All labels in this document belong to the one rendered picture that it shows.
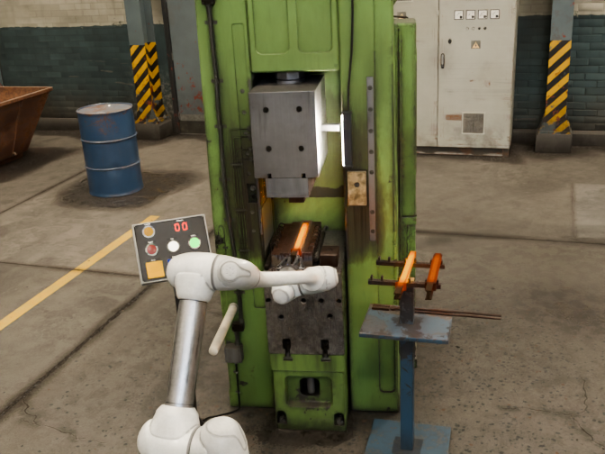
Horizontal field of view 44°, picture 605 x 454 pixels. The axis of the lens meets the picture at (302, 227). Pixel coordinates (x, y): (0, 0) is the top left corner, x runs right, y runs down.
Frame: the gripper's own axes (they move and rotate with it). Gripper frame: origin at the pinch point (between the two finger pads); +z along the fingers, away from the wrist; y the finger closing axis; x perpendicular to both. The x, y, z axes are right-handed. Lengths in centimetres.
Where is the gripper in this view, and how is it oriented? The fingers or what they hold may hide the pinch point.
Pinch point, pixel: (294, 255)
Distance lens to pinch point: 349.8
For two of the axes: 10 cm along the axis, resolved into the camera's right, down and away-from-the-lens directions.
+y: 9.9, 0.0, -1.4
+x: -0.5, -9.2, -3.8
